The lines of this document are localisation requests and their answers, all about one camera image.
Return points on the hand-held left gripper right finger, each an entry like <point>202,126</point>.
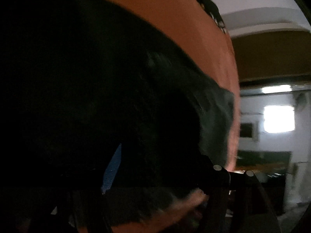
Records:
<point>216,182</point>

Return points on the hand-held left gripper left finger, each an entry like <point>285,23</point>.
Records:
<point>111,172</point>

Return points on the dark pants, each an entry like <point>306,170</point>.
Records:
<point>97,77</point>

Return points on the bright window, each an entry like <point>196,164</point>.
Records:
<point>279,119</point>

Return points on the brown wooden wardrobe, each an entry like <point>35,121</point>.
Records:
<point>272,53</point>

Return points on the orange blanket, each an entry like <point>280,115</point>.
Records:
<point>182,24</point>

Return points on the black printed garment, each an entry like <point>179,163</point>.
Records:
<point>209,7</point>

